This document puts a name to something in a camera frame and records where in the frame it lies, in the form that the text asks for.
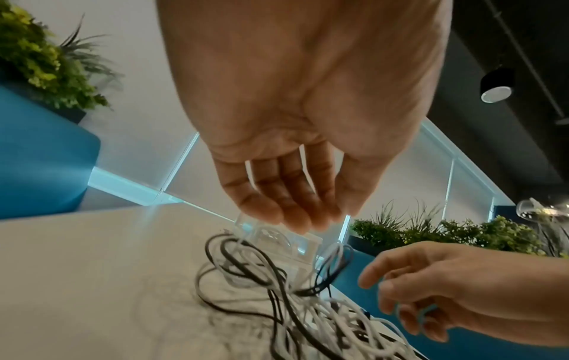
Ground white table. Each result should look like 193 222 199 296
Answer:
0 203 430 360

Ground person's left hand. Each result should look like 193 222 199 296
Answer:
155 0 452 235

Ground tangle of black and white cables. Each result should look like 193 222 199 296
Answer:
193 232 421 360

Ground person's right hand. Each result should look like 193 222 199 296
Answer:
357 241 569 343

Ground cyan wall light strips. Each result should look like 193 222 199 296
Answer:
87 117 498 244

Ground white mini drawer box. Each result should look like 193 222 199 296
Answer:
222 210 325 288

